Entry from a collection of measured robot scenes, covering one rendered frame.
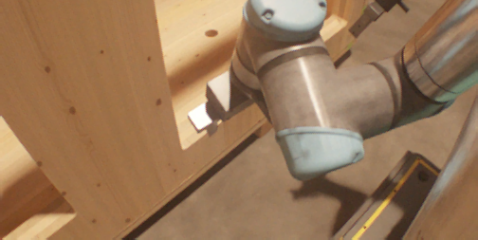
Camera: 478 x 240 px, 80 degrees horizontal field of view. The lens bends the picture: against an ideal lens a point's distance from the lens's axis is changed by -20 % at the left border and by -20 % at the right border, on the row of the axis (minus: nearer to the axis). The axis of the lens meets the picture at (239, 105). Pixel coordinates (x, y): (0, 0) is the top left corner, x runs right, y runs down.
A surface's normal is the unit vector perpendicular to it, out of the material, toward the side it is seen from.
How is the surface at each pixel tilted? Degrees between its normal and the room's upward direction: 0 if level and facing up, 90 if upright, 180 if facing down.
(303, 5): 25
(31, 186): 0
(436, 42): 88
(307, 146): 47
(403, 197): 0
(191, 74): 0
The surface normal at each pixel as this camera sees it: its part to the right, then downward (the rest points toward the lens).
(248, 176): 0.00, -0.67
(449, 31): -0.97, 0.15
